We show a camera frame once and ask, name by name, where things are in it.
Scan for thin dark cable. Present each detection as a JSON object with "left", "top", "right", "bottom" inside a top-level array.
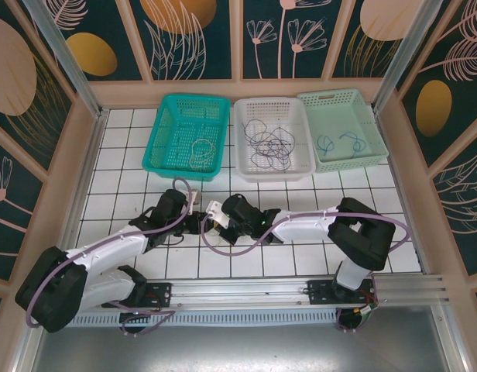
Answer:
[
  {"left": 249, "top": 137, "right": 293, "bottom": 172},
  {"left": 242, "top": 119, "right": 296, "bottom": 160}
]

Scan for thin blue cable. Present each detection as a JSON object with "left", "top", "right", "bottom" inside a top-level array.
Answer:
[
  {"left": 315, "top": 134, "right": 336, "bottom": 156},
  {"left": 338, "top": 131, "right": 369, "bottom": 159}
]

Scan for teal plastic basket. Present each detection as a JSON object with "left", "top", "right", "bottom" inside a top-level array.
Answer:
[{"left": 140, "top": 94, "right": 232, "bottom": 183}]

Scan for white plastic basket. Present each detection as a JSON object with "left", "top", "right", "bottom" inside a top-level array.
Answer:
[{"left": 233, "top": 97, "right": 317, "bottom": 184}]

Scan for mint green plastic basket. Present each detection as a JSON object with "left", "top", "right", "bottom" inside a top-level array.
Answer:
[{"left": 297, "top": 88, "right": 389, "bottom": 174}]

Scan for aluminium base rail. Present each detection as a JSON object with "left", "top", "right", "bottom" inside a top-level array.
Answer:
[{"left": 79, "top": 273, "right": 449, "bottom": 311}]

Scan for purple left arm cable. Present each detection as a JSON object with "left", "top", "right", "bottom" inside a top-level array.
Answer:
[{"left": 24, "top": 177, "right": 197, "bottom": 331}]

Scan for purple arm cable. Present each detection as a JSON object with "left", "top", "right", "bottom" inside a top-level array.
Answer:
[
  {"left": 24, "top": 177, "right": 197, "bottom": 331},
  {"left": 201, "top": 211, "right": 413, "bottom": 308}
]

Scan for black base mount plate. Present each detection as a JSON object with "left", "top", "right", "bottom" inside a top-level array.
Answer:
[
  {"left": 307, "top": 279, "right": 377, "bottom": 308},
  {"left": 101, "top": 281, "right": 173, "bottom": 309}
]

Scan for white slotted cable duct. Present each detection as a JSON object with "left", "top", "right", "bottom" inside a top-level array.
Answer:
[{"left": 70, "top": 308, "right": 341, "bottom": 329}]

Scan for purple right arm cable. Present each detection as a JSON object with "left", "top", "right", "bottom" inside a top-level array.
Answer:
[{"left": 201, "top": 211, "right": 413, "bottom": 308}]

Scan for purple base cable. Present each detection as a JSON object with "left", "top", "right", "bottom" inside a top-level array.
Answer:
[
  {"left": 335, "top": 305, "right": 379, "bottom": 334},
  {"left": 101, "top": 294, "right": 173, "bottom": 339}
]

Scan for coloured connector wires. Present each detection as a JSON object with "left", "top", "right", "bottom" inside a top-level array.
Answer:
[{"left": 354, "top": 295, "right": 381, "bottom": 322}]

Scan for aluminium frame post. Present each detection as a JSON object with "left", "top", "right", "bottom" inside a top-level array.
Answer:
[
  {"left": 372, "top": 0, "right": 444, "bottom": 114},
  {"left": 21, "top": 0, "right": 110, "bottom": 122}
]

